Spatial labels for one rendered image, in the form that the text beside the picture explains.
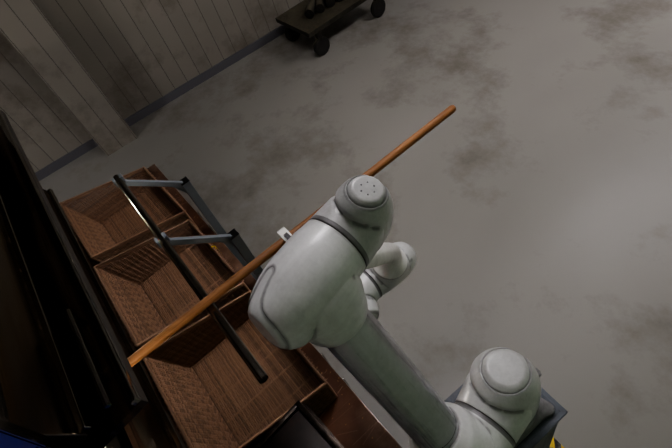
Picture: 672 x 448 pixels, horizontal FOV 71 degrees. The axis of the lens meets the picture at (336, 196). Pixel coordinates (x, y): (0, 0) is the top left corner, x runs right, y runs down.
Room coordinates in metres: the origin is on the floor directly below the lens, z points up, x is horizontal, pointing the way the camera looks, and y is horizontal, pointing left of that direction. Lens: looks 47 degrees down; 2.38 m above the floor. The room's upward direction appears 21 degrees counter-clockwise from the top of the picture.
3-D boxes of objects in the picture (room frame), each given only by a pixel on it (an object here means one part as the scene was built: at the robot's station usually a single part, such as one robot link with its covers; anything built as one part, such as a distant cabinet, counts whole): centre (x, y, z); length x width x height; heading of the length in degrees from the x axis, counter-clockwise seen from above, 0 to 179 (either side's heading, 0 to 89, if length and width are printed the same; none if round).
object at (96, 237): (1.96, 1.08, 0.72); 0.56 x 0.49 x 0.28; 26
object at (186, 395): (0.86, 0.59, 0.72); 0.56 x 0.49 x 0.28; 24
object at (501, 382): (0.35, -0.21, 1.17); 0.18 x 0.16 x 0.22; 125
